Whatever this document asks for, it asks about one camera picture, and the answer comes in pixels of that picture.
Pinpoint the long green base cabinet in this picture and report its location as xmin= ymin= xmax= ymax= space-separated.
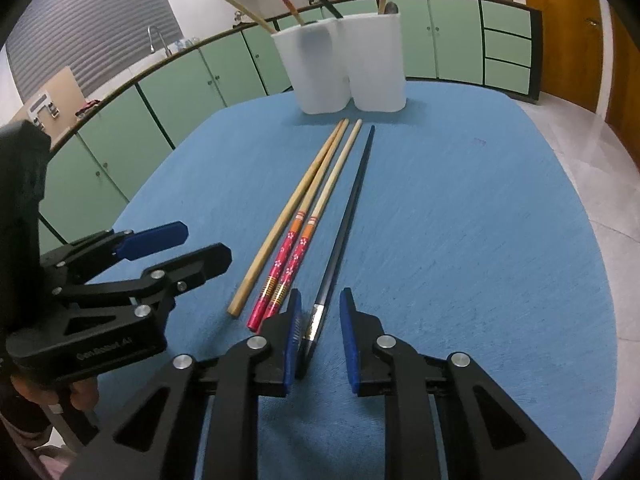
xmin=37 ymin=20 xmax=297 ymax=256

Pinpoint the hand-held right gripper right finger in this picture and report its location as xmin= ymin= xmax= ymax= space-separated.
xmin=339 ymin=287 xmax=583 ymax=480

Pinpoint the person's left forearm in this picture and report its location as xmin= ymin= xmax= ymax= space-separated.
xmin=0 ymin=412 xmax=73 ymax=480

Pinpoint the person's left hand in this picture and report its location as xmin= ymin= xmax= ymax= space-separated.
xmin=11 ymin=374 xmax=100 ymax=433

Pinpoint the white double utensil holder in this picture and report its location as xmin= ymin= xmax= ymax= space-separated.
xmin=271 ymin=11 xmax=407 ymax=114

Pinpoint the green drawer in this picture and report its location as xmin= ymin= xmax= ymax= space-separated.
xmin=480 ymin=0 xmax=532 ymax=39
xmin=485 ymin=58 xmax=532 ymax=96
xmin=483 ymin=30 xmax=532 ymax=67

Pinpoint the blue table mat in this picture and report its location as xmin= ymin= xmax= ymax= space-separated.
xmin=87 ymin=80 xmax=618 ymax=480

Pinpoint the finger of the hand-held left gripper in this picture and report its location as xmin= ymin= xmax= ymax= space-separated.
xmin=39 ymin=221 xmax=190 ymax=273
xmin=52 ymin=242 xmax=233 ymax=318

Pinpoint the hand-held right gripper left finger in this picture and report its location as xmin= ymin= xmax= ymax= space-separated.
xmin=65 ymin=288 xmax=303 ymax=480

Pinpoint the wooden door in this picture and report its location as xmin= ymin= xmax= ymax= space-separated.
xmin=517 ymin=0 xmax=617 ymax=115
xmin=604 ymin=0 xmax=640 ymax=163

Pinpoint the cardboard sheet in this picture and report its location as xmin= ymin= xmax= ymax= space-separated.
xmin=17 ymin=65 xmax=86 ymax=147

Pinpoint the grey window blind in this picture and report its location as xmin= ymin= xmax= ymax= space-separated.
xmin=5 ymin=0 xmax=183 ymax=106

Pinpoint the metal kitchen faucet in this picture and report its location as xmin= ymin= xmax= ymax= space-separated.
xmin=147 ymin=25 xmax=173 ymax=58

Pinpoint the plain wooden chopstick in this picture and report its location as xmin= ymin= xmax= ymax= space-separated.
xmin=227 ymin=118 xmax=350 ymax=317
xmin=214 ymin=0 xmax=275 ymax=35

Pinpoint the green base cabinet with drawers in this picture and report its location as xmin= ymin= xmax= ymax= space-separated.
xmin=272 ymin=0 xmax=543 ymax=104

